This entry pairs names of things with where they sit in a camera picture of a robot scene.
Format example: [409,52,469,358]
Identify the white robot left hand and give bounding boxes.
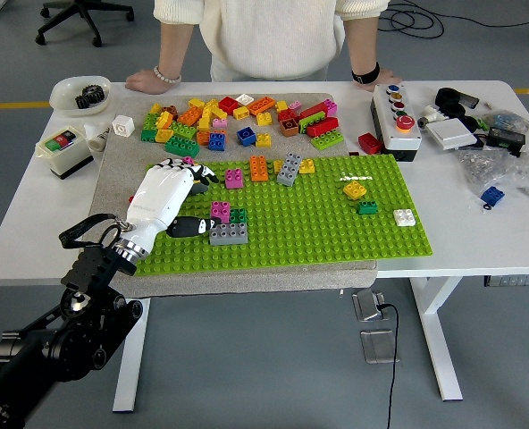
[123,156,223,258]

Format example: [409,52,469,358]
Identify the person's left hand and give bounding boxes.
[352,73,403,94]

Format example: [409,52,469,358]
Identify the person's right hand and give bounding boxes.
[125,69,176,96]

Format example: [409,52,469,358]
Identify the grey two-by-four brick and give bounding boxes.
[276,152,305,188]
[209,222,249,247]

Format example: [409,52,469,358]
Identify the blue hollow brick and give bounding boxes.
[236,126,259,148]

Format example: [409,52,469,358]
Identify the green studded baseplate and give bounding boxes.
[132,153,434,278]

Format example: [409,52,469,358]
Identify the black wristwatch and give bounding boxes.
[351,61,381,85]

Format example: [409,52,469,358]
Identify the white cube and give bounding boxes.
[111,114,137,139]

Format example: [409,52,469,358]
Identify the push-button control box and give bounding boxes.
[370,82,424,163]

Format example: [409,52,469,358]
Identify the orange two-by-four brick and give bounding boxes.
[248,155,270,183]
[247,96,278,117]
[177,105,205,127]

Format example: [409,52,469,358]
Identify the dark green two-by-four brick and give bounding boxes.
[164,135,202,158]

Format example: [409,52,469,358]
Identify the white plug fitting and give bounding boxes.
[416,104,449,131]

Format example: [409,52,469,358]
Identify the lime two-by-four brick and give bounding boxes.
[169,121,199,140]
[310,132,346,152]

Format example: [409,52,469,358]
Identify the long yellow brick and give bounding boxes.
[197,105,214,132]

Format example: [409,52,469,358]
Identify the red two-by-four brick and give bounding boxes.
[306,116,341,139]

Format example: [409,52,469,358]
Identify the long red brick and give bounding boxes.
[298,101,331,122]

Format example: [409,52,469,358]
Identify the white tube fitting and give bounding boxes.
[82,122,113,154]

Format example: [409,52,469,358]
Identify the long lime brick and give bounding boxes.
[298,112,329,136]

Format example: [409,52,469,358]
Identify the white bowl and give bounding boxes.
[49,75,113,119]

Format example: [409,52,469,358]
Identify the black office chair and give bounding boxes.
[35,0,136,48]

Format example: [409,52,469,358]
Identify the brown hollow brick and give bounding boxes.
[279,117,301,139]

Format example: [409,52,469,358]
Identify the person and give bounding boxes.
[153,0,390,83]

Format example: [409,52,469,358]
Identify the grey-brown mat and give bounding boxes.
[72,92,379,301]

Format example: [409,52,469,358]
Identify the black adapter box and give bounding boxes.
[486,127,527,158]

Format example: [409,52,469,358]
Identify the white two-by-two brick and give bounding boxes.
[392,208,417,229]

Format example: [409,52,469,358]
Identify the clear bags of screws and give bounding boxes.
[456,143,529,203]

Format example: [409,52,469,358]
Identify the white table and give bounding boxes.
[0,80,529,415]

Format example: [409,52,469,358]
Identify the metal floor socket box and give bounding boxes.
[352,289,388,323]

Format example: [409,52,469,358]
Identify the table height control panel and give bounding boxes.
[483,274,529,289]

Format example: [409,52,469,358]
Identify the metal floor plate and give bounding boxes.
[359,329,400,365]

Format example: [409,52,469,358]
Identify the bead bracelet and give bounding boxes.
[152,65,183,85]

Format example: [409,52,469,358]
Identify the black floor cables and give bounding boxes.
[378,0,529,39]

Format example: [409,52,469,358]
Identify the white flat switch plate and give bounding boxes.
[424,116,479,153]

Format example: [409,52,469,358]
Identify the white red-green switch box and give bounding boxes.
[35,124,96,181]

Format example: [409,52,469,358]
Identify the clear bag with blue cable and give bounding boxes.
[481,110,529,136]

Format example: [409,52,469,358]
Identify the black power cable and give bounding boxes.
[375,303,402,429]

